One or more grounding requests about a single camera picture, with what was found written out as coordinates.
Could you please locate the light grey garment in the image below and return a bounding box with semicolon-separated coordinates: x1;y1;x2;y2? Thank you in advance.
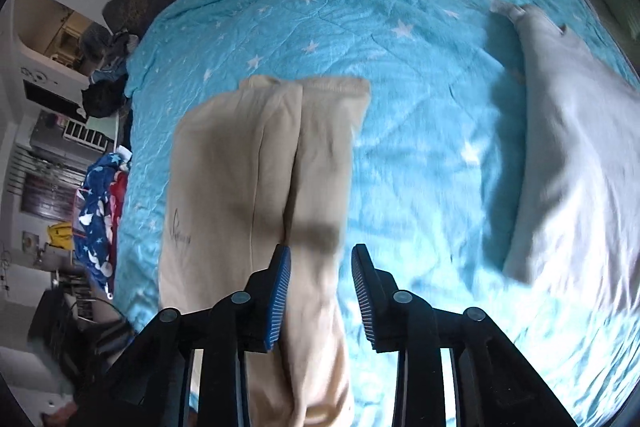
491;0;639;314

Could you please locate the beige t-shirt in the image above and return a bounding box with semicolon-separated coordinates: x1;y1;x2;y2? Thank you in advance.
158;75;370;426

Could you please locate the dark clothes pile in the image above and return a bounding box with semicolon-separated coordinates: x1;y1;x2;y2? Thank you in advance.
79;23;139;118

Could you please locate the navy star fleece blanket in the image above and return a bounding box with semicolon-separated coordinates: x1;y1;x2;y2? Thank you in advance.
74;146;131;299

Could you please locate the white shelf unit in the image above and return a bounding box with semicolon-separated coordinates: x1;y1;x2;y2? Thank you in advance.
1;0;120;164

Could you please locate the turquoise star quilt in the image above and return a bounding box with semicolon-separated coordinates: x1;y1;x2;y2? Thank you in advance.
115;0;639;426

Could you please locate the red and cream knit sweater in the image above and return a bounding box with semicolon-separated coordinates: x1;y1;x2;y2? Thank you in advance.
105;171;128;268

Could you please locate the yellow bag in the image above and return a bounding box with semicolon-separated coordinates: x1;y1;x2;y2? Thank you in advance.
47;221;74;251

